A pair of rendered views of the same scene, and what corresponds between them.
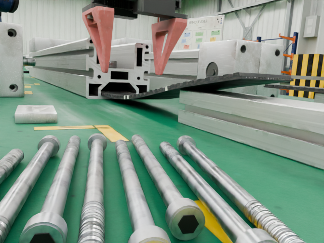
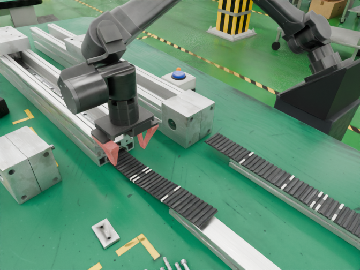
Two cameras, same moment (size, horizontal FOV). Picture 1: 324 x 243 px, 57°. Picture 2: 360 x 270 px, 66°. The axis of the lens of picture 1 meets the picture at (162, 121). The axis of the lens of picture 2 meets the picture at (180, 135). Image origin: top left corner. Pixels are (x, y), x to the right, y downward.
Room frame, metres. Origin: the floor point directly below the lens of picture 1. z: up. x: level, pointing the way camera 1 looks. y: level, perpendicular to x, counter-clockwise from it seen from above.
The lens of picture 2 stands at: (-0.05, 0.07, 1.23)
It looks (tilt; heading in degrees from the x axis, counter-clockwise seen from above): 38 degrees down; 343
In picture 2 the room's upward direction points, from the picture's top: 2 degrees clockwise
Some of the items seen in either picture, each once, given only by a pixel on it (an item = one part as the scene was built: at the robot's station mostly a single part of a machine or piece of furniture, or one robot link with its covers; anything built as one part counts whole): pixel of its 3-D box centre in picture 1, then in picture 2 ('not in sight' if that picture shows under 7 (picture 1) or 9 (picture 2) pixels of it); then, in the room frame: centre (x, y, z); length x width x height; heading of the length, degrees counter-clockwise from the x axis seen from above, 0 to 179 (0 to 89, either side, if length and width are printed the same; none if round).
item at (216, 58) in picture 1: (243, 74); (190, 116); (0.51, -0.13, 0.83); 0.12 x 0.09 x 0.10; 119
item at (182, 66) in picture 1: (131, 70); (95, 65); (0.89, 0.10, 0.82); 0.80 x 0.10 x 0.09; 29
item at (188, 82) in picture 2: not in sight; (176, 85); (0.71, -0.15, 0.81); 0.10 x 0.08 x 0.06; 119
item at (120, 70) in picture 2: not in sight; (117, 82); (0.40, 0.05, 1.00); 0.07 x 0.06 x 0.07; 117
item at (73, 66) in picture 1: (64, 66); (40, 82); (0.80, 0.26, 0.82); 0.80 x 0.10 x 0.09; 29
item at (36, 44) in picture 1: (49, 50); (5, 44); (1.01, 0.39, 0.87); 0.16 x 0.11 x 0.07; 29
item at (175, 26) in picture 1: (151, 39); (136, 133); (0.42, 0.02, 0.87); 0.07 x 0.07 x 0.09; 30
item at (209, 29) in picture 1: (191, 65); not in sight; (6.53, -0.57, 0.97); 1.51 x 0.50 x 1.95; 45
